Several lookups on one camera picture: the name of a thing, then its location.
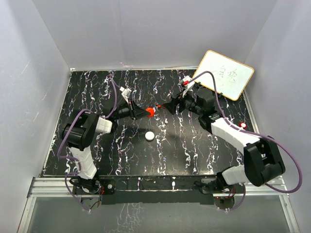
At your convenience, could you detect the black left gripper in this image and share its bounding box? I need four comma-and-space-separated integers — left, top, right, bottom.
113, 99, 151, 120

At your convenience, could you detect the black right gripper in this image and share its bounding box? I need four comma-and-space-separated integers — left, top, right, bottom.
162, 89, 203, 116

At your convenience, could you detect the orange charging case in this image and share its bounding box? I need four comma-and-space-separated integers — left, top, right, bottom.
146, 107, 155, 118

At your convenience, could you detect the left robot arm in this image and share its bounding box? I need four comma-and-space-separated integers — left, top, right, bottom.
57, 100, 155, 194

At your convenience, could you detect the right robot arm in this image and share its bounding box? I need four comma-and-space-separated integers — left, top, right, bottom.
162, 89, 286, 193

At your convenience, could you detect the white round charging case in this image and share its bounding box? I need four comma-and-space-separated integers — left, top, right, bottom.
145, 131, 155, 141

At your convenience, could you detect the yellow framed whiteboard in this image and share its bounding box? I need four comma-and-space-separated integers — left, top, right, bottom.
193, 50, 254, 101

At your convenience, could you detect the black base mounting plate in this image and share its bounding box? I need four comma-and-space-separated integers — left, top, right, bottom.
69, 175, 243, 205

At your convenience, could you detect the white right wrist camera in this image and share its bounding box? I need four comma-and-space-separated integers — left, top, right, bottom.
181, 76, 195, 95

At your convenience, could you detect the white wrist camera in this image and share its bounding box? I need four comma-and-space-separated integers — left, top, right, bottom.
181, 76, 195, 95
120, 87, 132, 100

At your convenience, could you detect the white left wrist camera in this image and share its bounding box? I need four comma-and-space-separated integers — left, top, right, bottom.
120, 87, 132, 100

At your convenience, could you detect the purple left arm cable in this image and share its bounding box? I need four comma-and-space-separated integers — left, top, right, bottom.
57, 80, 122, 214

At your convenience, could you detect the aluminium frame rail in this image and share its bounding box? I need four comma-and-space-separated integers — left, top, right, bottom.
18, 176, 300, 233

